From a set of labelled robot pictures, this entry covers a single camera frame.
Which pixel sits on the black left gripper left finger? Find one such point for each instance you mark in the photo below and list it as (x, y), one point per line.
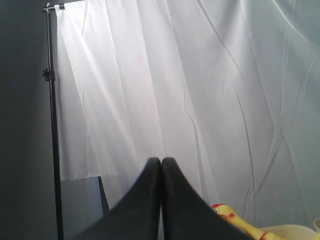
(136, 216)

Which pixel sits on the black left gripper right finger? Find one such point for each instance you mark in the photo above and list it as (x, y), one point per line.
(185, 215)

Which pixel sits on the whole rubber chicken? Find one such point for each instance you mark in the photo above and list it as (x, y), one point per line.
(230, 215)

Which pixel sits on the cream bin marked circle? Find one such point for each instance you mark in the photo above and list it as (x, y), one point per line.
(292, 231)

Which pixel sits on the cream bin marked cross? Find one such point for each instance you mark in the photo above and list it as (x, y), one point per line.
(316, 224)

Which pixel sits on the blue-grey backdrop curtain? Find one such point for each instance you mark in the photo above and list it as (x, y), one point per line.
(229, 88)

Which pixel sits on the black backdrop stand pole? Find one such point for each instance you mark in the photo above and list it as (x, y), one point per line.
(49, 76)

